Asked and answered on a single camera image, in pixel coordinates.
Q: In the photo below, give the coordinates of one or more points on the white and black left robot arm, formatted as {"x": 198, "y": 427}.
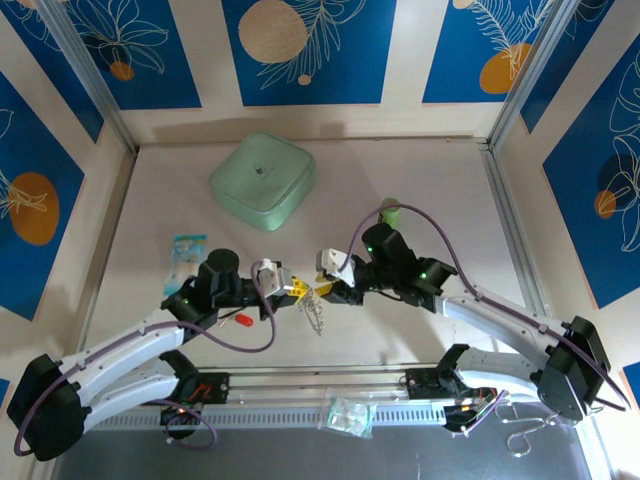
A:
{"x": 125, "y": 340}

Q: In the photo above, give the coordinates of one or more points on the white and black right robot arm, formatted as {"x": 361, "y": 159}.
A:
{"x": 500, "y": 320}

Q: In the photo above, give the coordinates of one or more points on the light blue wipes packet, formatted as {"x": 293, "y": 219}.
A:
{"x": 187, "y": 250}

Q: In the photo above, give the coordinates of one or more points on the small green bottle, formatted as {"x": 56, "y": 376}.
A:
{"x": 391, "y": 212}

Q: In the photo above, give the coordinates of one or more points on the pale green square case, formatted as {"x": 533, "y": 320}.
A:
{"x": 260, "y": 175}

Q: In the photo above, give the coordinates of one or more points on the clear plastic bag white pieces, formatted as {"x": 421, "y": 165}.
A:
{"x": 350, "y": 415}

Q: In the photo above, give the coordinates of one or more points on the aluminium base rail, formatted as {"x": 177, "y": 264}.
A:
{"x": 300, "y": 382}

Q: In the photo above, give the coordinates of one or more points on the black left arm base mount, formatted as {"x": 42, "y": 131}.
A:
{"x": 210, "y": 387}

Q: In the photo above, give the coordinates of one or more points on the aluminium table side rail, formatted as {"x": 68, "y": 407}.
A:
{"x": 111, "y": 225}
{"x": 513, "y": 225}

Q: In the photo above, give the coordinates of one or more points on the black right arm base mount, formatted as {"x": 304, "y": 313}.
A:
{"x": 425, "y": 382}

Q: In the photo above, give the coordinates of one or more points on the aluminium frame post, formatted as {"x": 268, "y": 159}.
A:
{"x": 532, "y": 65}
{"x": 86, "y": 65}

